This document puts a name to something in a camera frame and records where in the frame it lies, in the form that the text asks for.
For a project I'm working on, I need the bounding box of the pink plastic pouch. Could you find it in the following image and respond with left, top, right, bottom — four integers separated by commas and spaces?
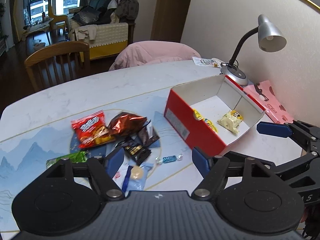
244, 80, 293, 124

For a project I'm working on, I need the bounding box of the dark red foil snack bag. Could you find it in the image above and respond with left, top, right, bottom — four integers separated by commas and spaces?
108, 112, 147, 137

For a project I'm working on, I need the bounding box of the white and blue snack pack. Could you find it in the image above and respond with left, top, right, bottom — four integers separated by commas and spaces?
113, 157, 135, 188

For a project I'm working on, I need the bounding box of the light blue cookie pack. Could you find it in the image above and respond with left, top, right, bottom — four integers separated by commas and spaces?
121, 161, 153, 194

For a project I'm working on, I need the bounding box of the red and white cardboard box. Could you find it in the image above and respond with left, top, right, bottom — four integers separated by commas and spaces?
164, 75, 265, 157

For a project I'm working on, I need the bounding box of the black sesame snack pack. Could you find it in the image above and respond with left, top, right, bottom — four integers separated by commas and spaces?
116, 140, 151, 166

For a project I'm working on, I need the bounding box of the wooden door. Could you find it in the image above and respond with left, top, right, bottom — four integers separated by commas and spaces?
150, 0, 191, 42

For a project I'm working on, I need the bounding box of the pink quilted chair cover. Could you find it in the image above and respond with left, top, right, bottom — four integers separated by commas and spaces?
109, 41, 201, 71

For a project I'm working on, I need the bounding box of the dark brown chocolate pack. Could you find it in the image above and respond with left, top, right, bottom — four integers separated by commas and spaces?
137, 120, 159, 147

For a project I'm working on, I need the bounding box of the wooden coffee table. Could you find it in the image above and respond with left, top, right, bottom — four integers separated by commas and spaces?
21, 18, 53, 45

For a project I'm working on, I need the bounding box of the red chips snack bag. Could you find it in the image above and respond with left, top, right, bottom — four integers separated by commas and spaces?
71, 111, 116, 149

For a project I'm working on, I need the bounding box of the green wafer snack pack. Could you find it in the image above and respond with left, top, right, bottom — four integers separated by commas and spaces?
46, 151, 88, 168

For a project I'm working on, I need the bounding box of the beige sofa with clothes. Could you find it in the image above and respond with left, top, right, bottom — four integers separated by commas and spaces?
67, 0, 139, 60

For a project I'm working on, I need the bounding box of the pale yellow snack pack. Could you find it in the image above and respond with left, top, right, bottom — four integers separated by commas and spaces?
217, 111, 242, 134

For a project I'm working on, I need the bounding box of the blue mountain table mat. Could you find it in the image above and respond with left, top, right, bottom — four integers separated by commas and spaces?
1, 88, 191, 232

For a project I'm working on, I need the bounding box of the blue candy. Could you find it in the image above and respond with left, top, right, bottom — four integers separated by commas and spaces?
155, 154, 183, 165

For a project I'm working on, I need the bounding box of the yellow jelly cup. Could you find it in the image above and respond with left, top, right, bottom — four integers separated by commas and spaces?
193, 109, 218, 134

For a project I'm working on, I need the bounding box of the silver desk lamp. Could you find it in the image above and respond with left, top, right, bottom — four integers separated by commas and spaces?
221, 14, 287, 87

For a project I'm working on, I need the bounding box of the wooden dining chair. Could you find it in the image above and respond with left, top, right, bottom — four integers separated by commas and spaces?
24, 41, 90, 92

